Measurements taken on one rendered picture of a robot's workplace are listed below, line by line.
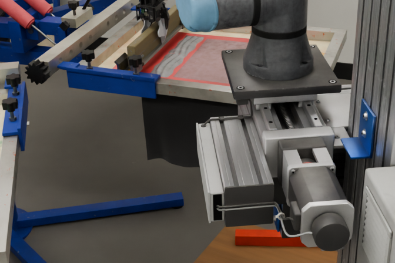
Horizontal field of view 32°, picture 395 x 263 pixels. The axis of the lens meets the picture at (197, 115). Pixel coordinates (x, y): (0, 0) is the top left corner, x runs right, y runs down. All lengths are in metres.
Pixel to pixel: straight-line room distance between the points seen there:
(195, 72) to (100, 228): 1.15
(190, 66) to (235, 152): 0.95
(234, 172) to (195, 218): 1.83
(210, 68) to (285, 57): 0.83
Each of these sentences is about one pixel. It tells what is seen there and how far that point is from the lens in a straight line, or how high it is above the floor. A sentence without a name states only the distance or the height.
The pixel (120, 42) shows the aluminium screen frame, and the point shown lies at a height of 0.97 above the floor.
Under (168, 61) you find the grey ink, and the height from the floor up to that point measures 0.96.
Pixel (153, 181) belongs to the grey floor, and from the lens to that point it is 3.38.
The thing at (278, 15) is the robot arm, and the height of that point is 1.40.
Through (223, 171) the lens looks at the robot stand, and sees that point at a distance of 1.26.
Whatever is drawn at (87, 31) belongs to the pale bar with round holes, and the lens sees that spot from 2.36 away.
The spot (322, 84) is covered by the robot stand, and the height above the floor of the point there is 1.26.
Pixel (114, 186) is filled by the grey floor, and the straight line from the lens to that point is 3.37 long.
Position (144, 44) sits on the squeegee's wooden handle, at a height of 1.04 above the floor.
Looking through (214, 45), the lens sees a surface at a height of 0.96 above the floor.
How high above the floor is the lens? 1.87
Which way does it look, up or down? 28 degrees down
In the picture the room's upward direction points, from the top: 2 degrees counter-clockwise
